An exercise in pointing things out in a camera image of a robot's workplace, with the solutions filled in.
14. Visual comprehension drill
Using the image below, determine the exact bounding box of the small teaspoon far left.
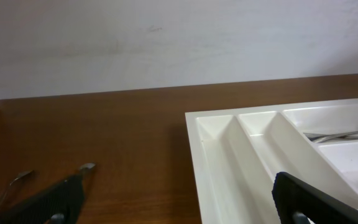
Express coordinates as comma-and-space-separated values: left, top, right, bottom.
0, 170, 34, 207

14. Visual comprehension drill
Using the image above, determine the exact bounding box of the metal tablespoon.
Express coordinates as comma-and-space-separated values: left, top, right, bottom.
311, 131, 358, 143

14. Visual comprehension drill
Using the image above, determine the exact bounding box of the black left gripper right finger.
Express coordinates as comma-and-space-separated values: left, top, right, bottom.
272, 172, 358, 224

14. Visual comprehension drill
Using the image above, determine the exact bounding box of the small teaspoon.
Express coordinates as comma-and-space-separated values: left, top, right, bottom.
0, 170, 34, 207
77, 162, 96, 183

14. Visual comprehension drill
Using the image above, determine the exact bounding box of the white plastic cutlery tray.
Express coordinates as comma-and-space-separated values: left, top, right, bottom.
186, 98, 358, 223

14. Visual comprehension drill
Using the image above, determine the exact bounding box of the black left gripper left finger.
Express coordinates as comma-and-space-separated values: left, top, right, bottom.
0, 175, 85, 224

